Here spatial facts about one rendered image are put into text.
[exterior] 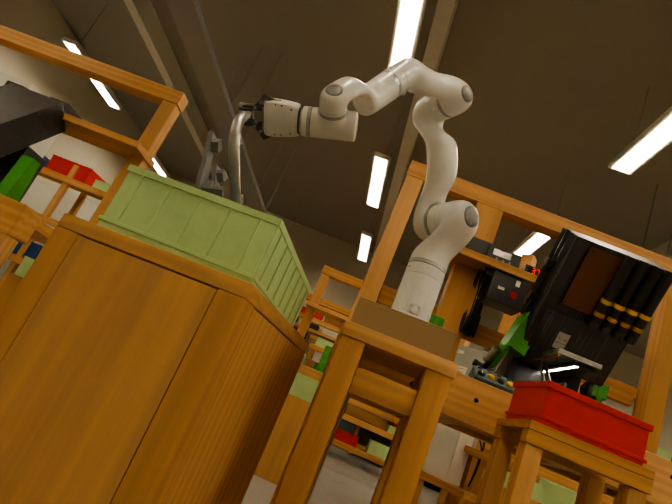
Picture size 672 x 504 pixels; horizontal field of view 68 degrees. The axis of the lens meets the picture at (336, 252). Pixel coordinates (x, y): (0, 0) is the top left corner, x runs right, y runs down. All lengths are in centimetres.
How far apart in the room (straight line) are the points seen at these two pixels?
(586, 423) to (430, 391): 45
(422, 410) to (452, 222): 56
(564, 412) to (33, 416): 129
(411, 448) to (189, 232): 76
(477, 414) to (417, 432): 49
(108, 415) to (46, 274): 37
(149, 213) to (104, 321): 27
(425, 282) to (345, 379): 39
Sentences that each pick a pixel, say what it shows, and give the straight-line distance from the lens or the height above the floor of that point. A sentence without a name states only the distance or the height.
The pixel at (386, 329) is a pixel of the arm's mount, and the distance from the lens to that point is 141.
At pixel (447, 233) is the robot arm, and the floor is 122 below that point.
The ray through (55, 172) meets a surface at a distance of 756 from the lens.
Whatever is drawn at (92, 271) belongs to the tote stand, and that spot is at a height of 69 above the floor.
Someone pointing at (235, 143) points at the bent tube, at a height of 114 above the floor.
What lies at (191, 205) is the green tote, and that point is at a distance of 123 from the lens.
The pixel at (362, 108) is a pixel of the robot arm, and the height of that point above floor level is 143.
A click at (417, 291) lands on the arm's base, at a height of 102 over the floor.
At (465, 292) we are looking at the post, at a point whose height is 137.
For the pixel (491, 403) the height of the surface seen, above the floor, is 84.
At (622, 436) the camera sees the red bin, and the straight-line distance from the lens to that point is 164.
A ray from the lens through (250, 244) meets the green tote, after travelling 115.
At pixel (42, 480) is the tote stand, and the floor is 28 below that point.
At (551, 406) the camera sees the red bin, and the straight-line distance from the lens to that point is 153.
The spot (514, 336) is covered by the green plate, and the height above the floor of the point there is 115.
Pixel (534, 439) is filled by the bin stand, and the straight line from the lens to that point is 149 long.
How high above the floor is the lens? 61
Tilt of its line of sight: 17 degrees up
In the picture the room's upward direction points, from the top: 24 degrees clockwise
